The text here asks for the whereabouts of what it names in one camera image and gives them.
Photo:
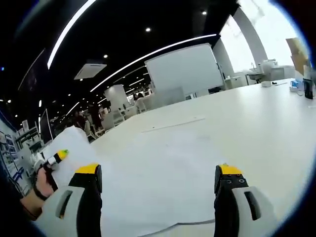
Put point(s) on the person's left hand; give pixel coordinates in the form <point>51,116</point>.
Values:
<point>42,185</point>

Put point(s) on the ceiling spotlights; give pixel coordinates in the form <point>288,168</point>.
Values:
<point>147,29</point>

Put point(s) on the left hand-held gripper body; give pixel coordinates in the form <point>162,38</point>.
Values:
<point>38,160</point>

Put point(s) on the white low cabinet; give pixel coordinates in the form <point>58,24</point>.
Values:
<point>232,82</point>

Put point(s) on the white storage shelf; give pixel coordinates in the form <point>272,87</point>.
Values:
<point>28,140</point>

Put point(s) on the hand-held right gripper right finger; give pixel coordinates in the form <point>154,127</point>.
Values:
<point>224,202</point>

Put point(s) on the black hanging monitor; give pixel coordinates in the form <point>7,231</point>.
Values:
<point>33,79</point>

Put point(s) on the desk computer monitor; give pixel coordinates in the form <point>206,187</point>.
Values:
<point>45,128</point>

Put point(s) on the small white box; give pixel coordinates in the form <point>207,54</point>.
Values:
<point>266,84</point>

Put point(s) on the grey low partition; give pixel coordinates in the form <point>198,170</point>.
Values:
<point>171,96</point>

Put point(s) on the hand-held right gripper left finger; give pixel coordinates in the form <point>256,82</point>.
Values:
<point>89,197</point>

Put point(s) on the white table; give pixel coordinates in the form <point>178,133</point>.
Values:
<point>247,123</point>

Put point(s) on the white printing paper sheet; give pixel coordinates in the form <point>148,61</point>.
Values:
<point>74,143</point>

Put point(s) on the white office chair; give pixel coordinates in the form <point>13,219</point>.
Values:
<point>93,130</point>
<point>118,116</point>

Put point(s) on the long ceiling light strip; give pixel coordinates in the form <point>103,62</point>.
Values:
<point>66,29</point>
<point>153,55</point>

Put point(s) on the large bright window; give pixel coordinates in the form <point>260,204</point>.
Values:
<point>276,37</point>
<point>234,49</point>

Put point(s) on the large whiteboard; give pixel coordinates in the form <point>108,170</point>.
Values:
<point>185,69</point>

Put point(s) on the ceiling air conditioner unit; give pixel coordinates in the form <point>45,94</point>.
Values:
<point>90,71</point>

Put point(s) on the black cup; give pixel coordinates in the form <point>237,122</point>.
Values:
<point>308,89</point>

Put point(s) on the blue white wall poster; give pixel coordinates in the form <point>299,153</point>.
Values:
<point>10,158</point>

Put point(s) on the white square pillar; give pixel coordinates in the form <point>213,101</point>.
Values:
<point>116,97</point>

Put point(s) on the brown cardboard box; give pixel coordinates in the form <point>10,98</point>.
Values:
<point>297,54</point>

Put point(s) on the window side desk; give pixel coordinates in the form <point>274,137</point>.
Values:
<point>269,72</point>

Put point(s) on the stack of printing papers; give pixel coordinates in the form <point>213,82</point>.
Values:
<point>153,172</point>

